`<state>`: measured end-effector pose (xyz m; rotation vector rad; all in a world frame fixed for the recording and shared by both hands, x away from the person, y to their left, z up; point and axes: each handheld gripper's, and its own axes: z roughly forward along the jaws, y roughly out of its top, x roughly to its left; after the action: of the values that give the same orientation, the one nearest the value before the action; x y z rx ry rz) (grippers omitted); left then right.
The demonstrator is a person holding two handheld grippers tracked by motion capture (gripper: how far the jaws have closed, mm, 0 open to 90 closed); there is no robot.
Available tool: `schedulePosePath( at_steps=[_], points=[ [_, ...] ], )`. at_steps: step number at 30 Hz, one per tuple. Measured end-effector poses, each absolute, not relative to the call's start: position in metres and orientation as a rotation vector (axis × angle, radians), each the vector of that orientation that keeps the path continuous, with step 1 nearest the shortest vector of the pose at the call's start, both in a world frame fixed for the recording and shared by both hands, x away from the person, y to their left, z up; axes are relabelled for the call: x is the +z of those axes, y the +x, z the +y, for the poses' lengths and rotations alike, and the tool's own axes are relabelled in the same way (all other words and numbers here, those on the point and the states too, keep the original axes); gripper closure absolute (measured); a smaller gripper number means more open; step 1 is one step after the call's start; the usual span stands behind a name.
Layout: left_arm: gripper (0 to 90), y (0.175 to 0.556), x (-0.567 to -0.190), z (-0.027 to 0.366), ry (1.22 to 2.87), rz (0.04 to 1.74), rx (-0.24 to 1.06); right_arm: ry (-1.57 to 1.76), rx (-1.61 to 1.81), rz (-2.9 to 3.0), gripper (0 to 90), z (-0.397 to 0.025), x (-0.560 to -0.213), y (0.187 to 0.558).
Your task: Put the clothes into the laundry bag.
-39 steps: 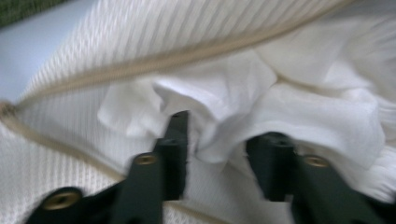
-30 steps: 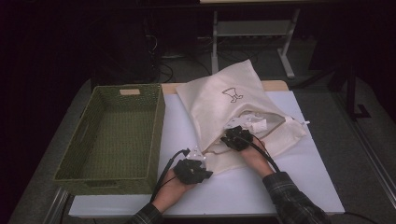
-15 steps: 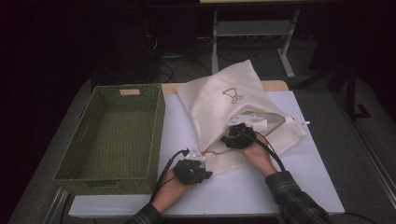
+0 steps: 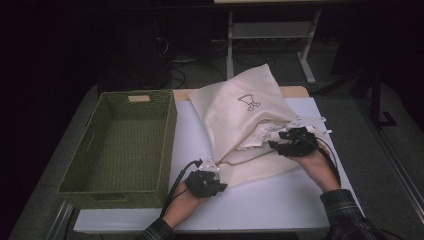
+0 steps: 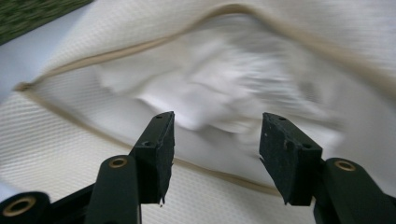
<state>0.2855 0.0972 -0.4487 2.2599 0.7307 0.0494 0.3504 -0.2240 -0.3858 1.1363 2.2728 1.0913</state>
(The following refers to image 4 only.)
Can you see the person's right hand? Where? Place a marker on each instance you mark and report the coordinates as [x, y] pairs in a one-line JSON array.
[[321, 170]]

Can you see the green woven basket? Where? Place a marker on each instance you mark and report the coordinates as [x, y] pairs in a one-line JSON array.
[[126, 150]]

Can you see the white garment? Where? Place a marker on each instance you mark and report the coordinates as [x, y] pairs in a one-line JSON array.
[[263, 135]]

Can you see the aluminium frame rail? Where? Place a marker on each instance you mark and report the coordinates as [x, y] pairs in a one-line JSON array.
[[60, 220], [401, 176]]

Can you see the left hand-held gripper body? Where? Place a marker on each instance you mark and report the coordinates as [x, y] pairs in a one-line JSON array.
[[201, 183]]

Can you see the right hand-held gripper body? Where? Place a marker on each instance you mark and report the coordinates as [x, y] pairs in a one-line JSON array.
[[300, 146]]

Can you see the person's left hand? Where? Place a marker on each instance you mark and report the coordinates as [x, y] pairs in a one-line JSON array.
[[181, 210]]

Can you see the black metal stand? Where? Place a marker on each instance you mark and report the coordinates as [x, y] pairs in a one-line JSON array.
[[376, 100]]

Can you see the white table mat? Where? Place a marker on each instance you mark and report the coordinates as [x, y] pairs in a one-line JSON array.
[[266, 206]]

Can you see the white metal desk frame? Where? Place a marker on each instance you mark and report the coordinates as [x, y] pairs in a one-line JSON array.
[[230, 50]]

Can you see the cream zippered laundry bag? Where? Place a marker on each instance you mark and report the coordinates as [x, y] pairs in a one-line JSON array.
[[233, 116]]

